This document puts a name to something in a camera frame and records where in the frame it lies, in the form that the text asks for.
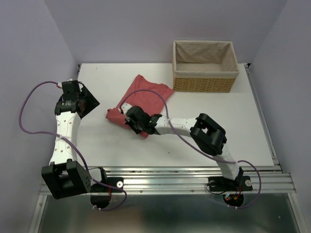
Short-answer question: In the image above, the aluminium mounting rail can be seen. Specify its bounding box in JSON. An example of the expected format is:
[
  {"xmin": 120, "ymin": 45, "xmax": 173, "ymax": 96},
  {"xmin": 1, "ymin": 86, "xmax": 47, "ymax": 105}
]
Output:
[{"xmin": 105, "ymin": 165, "xmax": 296, "ymax": 195}]

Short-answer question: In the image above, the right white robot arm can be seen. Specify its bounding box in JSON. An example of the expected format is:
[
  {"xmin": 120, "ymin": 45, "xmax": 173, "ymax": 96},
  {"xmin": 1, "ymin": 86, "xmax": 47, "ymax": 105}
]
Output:
[{"xmin": 121, "ymin": 103, "xmax": 253, "ymax": 192}]

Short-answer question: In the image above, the wicker basket with liner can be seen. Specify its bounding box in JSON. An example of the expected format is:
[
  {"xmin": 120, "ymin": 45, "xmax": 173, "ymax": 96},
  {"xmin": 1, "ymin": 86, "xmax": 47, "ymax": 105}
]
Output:
[{"xmin": 172, "ymin": 40, "xmax": 240, "ymax": 93}]

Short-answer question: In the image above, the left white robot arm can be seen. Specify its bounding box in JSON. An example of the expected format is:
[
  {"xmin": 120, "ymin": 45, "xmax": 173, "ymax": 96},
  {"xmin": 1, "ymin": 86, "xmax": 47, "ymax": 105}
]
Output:
[{"xmin": 41, "ymin": 80, "xmax": 108, "ymax": 200}]

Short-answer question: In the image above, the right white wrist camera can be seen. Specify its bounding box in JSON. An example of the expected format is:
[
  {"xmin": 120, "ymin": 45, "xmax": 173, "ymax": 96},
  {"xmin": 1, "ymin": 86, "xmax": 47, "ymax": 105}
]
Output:
[{"xmin": 118, "ymin": 102, "xmax": 133, "ymax": 115}]

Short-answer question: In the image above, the red t shirt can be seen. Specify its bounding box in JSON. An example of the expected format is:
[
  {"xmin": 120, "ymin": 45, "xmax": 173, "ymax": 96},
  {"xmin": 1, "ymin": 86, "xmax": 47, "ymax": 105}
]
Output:
[{"xmin": 105, "ymin": 75, "xmax": 174, "ymax": 130}]

